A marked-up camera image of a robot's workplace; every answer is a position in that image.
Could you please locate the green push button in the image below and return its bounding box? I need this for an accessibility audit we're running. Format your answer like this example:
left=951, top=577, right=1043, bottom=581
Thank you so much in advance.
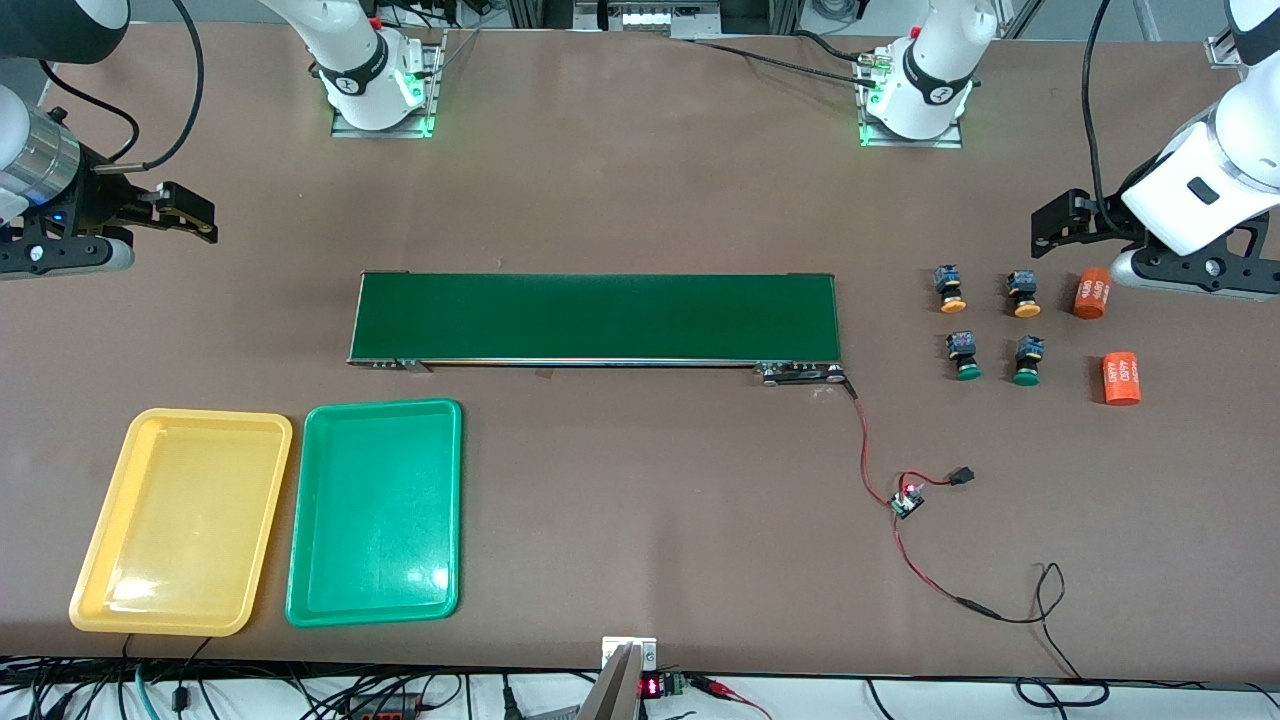
left=1011, top=335, right=1046, bottom=388
left=946, top=330, right=984, bottom=382

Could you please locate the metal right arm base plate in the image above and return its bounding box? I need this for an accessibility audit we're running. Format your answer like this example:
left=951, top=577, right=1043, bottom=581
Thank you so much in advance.
left=330, top=28, right=447, bottom=139

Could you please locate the orange cylinder white print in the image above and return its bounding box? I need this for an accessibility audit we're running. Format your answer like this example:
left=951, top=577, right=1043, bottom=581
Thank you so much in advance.
left=1102, top=350, right=1143, bottom=407
left=1073, top=266, right=1114, bottom=320

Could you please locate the white power strip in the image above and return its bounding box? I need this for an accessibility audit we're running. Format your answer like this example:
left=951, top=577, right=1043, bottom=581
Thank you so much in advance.
left=608, top=3, right=723, bottom=33

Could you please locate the green plastic tray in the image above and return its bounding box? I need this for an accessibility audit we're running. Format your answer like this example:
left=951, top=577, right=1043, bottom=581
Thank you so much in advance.
left=285, top=398, right=464, bottom=629

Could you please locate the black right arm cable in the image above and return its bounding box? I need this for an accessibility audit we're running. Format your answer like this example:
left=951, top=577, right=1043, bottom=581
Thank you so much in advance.
left=40, top=0, right=207, bottom=173

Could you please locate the yellow plastic tray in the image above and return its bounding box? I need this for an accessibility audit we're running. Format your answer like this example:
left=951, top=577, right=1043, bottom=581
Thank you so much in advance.
left=68, top=407, right=294, bottom=638

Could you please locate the thin black looped wire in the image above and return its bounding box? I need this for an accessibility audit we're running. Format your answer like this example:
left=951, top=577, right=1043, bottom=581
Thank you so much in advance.
left=995, top=562, right=1111, bottom=707

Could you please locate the green conveyor belt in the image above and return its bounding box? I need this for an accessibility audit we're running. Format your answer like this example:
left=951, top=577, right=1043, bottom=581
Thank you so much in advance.
left=347, top=270, right=849, bottom=386

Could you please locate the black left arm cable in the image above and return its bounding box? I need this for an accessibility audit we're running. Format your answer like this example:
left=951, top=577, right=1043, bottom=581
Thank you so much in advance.
left=1082, top=0, right=1126, bottom=236

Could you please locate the red black twisted wire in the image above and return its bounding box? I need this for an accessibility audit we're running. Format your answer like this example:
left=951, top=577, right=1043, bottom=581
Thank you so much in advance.
left=845, top=372, right=1003, bottom=623

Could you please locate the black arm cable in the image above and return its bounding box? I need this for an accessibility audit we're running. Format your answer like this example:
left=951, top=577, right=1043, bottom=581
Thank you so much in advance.
left=1082, top=0, right=1126, bottom=236
left=40, top=0, right=207, bottom=173

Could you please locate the grey metal camera bracket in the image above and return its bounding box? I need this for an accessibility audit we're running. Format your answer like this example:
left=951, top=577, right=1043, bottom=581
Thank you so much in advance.
left=578, top=636, right=659, bottom=720

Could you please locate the black cable across table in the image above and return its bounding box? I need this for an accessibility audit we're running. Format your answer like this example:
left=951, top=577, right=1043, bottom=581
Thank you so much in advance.
left=688, top=36, right=889, bottom=91

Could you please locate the red clip lead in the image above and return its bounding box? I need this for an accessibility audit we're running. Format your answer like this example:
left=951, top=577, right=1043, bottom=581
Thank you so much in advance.
left=690, top=676, right=773, bottom=720

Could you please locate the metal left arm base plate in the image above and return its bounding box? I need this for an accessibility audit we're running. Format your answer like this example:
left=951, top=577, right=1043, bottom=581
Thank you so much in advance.
left=858, top=48, right=966, bottom=149

